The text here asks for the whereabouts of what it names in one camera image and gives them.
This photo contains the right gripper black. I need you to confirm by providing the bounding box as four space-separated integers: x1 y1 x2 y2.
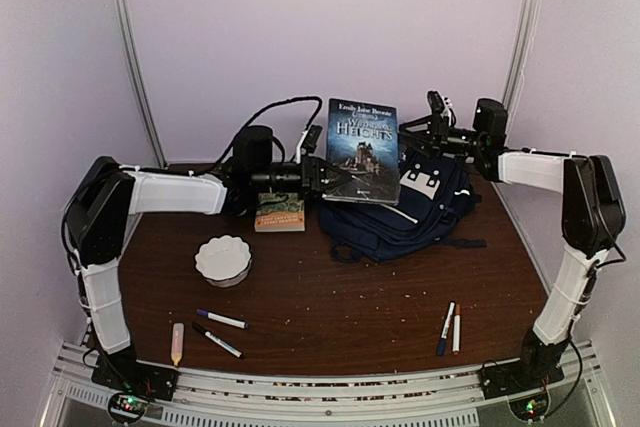
400 113 485 159

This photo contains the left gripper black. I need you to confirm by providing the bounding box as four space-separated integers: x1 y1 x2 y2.
251 153 352 199

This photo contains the blue Wuthering Heights book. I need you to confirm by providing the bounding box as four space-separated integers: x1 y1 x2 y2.
323 98 400 205

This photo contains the navy blue student backpack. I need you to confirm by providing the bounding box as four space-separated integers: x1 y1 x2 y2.
318 153 487 263

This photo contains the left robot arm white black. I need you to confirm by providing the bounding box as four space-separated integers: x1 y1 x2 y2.
61 104 352 391

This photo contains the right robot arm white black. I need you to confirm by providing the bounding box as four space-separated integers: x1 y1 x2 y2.
399 91 626 389

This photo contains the orange paperback book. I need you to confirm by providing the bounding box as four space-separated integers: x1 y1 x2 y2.
254 193 305 233

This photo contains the white scalloped ceramic bowl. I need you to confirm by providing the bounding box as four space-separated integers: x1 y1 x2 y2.
194 235 252 288

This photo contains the purple capped white marker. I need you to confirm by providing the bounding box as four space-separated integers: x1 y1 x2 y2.
196 309 249 330

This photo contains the blue capped white marker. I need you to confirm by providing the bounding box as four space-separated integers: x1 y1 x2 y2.
436 301 456 356

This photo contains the black capped white marker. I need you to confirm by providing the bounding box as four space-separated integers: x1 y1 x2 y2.
191 321 245 359

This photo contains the brown capped white marker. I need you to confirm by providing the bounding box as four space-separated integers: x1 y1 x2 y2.
452 304 461 355

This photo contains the pink glue tube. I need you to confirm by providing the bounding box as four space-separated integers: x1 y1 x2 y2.
170 323 184 367

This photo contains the right circuit board with leds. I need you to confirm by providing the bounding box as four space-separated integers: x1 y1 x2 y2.
508 391 550 423

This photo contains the circuit board with leds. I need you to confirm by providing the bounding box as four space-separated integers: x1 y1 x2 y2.
107 392 150 424
508 391 550 423

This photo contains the left circuit board with leds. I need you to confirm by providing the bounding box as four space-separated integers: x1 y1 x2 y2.
107 392 150 424

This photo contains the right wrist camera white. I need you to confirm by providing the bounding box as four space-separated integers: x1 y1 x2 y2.
426 90 457 126

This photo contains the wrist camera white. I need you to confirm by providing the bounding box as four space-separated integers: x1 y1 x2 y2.
426 90 457 126
294 125 322 163

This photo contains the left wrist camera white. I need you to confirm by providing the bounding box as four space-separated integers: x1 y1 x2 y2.
294 125 322 163

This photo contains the right aluminium frame post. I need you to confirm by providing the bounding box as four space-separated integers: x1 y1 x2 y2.
501 0 545 108

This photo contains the aluminium frame post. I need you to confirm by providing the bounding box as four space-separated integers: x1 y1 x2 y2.
501 0 545 108
113 0 168 167

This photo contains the front aluminium rail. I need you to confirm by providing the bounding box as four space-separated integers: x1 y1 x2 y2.
42 339 619 427

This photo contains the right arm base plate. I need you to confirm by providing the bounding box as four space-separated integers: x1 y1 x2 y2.
478 360 564 400

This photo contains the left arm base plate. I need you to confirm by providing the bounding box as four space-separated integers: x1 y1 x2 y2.
91 353 179 401

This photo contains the left aluminium frame post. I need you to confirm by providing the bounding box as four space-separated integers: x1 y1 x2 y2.
113 0 168 167

